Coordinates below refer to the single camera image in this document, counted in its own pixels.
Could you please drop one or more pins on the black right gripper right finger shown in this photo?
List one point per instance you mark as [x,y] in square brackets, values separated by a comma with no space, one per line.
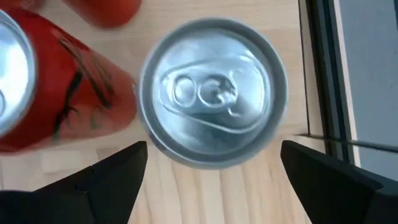
[339,196]

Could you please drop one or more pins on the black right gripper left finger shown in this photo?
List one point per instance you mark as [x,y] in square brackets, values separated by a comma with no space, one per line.
[99,196]

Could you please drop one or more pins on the red cola can black script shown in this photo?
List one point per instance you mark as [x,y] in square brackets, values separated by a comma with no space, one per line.
[77,93]

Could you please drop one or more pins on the white and pink drink can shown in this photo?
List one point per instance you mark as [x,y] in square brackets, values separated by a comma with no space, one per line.
[211,93]

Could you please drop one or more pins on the orange Fanta can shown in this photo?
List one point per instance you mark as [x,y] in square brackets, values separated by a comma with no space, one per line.
[102,12]

